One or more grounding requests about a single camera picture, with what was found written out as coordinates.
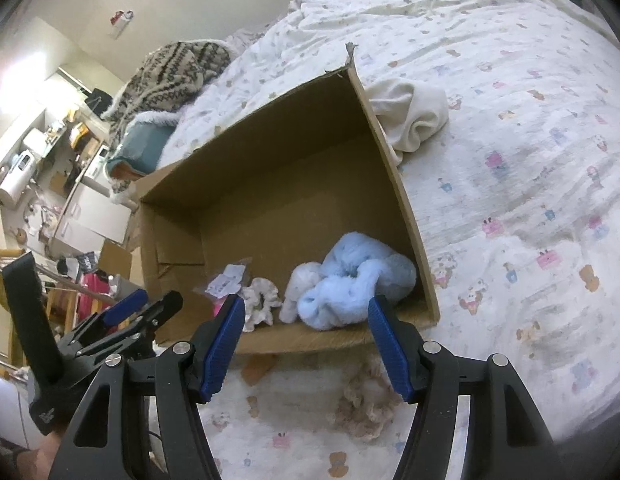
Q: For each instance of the white sock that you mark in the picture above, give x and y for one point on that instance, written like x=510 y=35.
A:
x=299 y=290

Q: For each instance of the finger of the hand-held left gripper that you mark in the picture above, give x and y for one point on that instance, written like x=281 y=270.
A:
x=122 y=309
x=157 y=312

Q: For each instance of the open cardboard carton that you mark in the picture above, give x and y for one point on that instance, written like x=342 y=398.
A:
x=115 y=260

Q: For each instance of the teal cushion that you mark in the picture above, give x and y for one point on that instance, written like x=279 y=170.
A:
x=137 y=147

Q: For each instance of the yellow wooden chair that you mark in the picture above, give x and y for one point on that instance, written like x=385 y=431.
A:
x=10 y=280

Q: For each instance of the white scrunchie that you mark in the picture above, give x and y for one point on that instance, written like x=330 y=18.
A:
x=260 y=302

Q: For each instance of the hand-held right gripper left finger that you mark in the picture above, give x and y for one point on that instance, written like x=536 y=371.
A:
x=222 y=350

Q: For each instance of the patterned knit blanket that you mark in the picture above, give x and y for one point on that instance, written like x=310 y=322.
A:
x=170 y=75

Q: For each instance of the clear packet with white label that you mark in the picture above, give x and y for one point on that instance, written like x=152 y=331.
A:
x=229 y=280

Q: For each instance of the white printed bedsheet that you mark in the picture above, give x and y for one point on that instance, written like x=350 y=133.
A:
x=515 y=185

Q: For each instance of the person's left forearm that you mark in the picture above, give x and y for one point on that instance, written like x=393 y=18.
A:
x=25 y=460

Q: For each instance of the white countertop appliance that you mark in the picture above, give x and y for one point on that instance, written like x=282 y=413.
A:
x=17 y=170

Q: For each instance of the cream cloth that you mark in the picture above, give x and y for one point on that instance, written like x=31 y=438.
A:
x=415 y=112

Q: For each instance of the light blue fluffy cloth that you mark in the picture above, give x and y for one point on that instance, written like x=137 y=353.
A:
x=350 y=285

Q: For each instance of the white kitchen cabinet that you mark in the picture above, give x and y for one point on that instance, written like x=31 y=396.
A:
x=90 y=215

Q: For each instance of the brown cardboard box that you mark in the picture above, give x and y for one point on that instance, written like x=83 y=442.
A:
x=290 y=200

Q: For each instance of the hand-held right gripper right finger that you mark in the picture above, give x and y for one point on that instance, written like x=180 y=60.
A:
x=390 y=355

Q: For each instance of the pink bag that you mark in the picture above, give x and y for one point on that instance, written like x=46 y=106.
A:
x=95 y=290

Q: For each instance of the beige patterned scrunchie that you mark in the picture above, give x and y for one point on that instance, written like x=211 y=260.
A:
x=365 y=400

